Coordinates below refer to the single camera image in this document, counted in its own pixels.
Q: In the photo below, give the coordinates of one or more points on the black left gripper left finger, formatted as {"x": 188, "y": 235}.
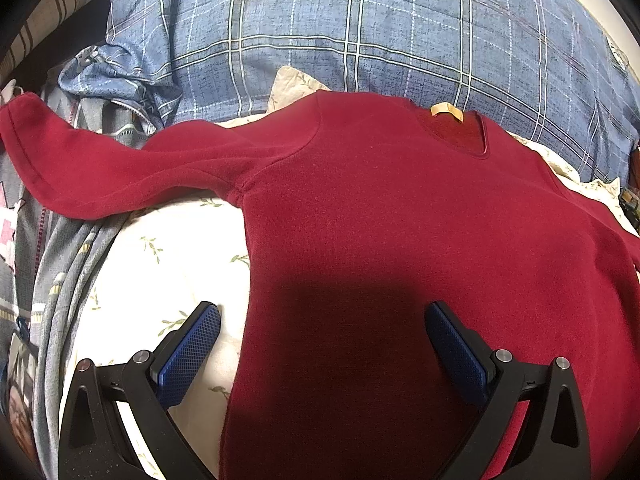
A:
{"x": 94, "y": 443}

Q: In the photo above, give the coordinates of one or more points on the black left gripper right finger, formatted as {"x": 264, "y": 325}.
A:
{"x": 552, "y": 442}

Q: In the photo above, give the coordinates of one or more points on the cream leaf-print pillow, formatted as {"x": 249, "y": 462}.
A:
{"x": 165, "y": 261}

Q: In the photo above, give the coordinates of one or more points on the blue plaid quilt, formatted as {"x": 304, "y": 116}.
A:
{"x": 542, "y": 69}

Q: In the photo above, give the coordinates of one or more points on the grey patterned bed sheet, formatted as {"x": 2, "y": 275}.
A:
{"x": 48, "y": 263}

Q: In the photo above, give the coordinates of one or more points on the dark red long-sleeve shirt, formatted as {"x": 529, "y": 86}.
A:
{"x": 359, "y": 211}

